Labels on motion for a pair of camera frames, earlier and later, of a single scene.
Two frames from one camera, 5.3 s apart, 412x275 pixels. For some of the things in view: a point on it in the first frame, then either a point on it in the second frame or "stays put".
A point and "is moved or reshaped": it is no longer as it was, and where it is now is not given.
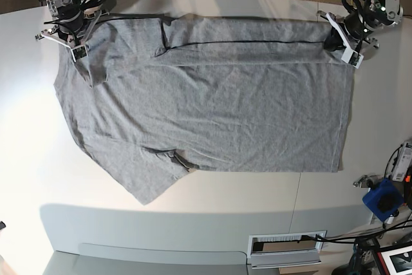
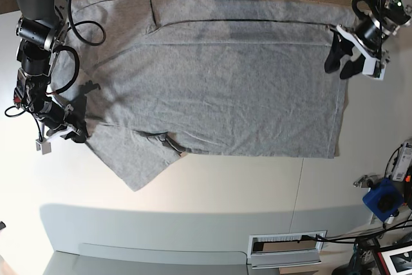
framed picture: x=398 y=261 stays put
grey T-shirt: x=159 y=96 is moved or reshaped
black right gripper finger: x=333 y=41 -> x=352 y=68
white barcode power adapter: x=404 y=161 stays put
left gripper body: x=74 y=28 -> x=55 y=116
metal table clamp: x=367 y=181 stays put
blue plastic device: x=385 y=199 stays put
